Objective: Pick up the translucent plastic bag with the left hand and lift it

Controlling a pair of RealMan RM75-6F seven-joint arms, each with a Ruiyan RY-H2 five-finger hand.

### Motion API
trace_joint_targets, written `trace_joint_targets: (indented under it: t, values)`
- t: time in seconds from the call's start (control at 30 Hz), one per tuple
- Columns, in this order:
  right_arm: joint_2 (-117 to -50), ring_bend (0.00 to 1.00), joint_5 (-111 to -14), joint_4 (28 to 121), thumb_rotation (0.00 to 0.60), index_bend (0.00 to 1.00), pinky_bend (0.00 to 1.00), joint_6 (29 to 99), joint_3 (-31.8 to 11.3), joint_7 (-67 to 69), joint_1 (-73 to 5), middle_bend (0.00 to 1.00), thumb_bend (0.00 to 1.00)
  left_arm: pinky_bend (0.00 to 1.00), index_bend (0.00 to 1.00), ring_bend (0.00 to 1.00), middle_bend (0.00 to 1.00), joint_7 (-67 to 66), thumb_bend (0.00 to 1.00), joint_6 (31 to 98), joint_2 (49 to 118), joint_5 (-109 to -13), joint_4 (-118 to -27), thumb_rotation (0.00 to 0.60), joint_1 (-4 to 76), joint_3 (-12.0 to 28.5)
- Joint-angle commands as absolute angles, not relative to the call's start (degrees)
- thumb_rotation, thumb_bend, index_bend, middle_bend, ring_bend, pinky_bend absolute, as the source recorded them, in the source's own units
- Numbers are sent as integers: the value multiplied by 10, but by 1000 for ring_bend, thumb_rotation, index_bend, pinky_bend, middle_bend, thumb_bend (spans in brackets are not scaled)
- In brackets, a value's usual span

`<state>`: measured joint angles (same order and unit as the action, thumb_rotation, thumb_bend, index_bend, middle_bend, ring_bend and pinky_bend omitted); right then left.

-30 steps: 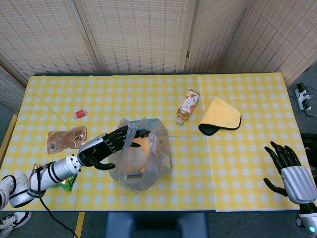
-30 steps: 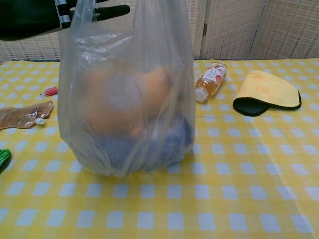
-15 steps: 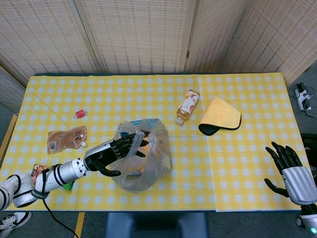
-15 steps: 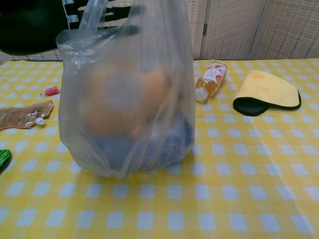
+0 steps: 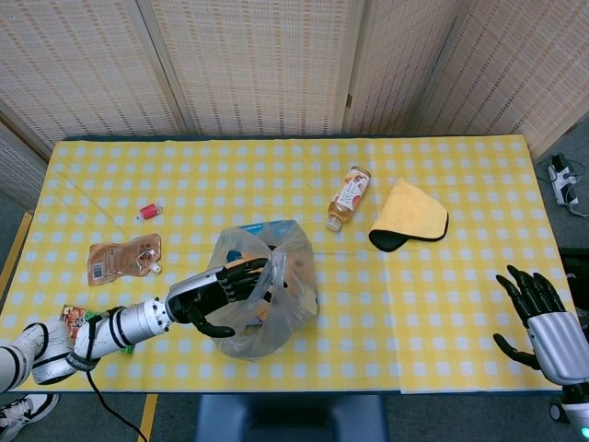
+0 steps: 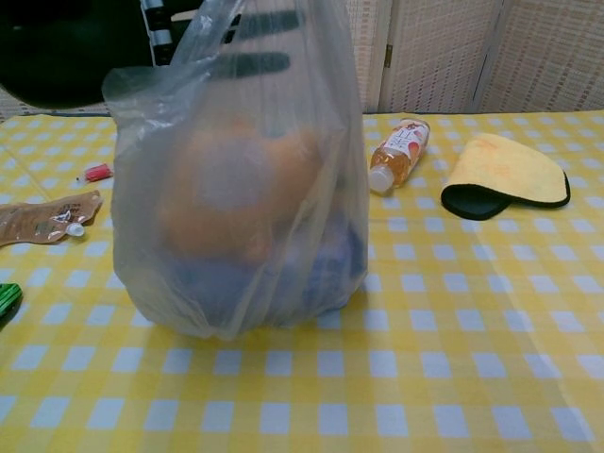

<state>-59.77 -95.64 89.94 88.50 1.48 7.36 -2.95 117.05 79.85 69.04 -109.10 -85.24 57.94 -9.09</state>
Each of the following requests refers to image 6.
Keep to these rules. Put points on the black and silver left hand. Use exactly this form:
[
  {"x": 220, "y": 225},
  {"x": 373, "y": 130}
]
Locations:
[{"x": 257, "y": 63}]

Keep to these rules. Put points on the orange plush toy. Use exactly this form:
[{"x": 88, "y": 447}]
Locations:
[{"x": 236, "y": 189}]

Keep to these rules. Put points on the translucent plastic bag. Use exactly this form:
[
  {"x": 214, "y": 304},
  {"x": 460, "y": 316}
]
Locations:
[{"x": 226, "y": 189}]

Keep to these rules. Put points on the dark blue box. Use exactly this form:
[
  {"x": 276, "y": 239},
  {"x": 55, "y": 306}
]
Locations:
[{"x": 302, "y": 283}]

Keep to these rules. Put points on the green object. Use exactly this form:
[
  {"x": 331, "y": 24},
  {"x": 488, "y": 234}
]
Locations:
[{"x": 8, "y": 302}]

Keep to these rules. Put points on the beige woven folding screen panel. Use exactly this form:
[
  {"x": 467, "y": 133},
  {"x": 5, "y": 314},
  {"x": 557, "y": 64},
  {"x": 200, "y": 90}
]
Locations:
[
  {"x": 547, "y": 56},
  {"x": 373, "y": 56},
  {"x": 439, "y": 56},
  {"x": 11, "y": 106}
]

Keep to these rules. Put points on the brass screen hinge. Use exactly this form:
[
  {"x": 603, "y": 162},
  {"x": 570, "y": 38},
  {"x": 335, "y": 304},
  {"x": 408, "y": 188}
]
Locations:
[{"x": 389, "y": 54}]

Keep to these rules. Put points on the tea bottle with white cap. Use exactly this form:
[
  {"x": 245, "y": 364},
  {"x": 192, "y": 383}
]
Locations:
[{"x": 401, "y": 153}]

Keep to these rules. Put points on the small red bottle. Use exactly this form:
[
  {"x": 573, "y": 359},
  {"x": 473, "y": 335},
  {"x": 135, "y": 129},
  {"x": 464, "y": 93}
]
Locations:
[{"x": 100, "y": 172}]

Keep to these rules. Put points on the brown spout pouch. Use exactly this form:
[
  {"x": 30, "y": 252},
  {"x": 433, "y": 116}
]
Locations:
[{"x": 42, "y": 222}]

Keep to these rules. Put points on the yellow cloth with black edge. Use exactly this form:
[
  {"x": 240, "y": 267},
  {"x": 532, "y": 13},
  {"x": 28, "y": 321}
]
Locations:
[{"x": 514, "y": 174}]

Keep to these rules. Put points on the yellow white checkered tablecloth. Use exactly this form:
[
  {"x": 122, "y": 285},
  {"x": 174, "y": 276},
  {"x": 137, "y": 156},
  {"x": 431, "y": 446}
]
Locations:
[{"x": 424, "y": 307}]

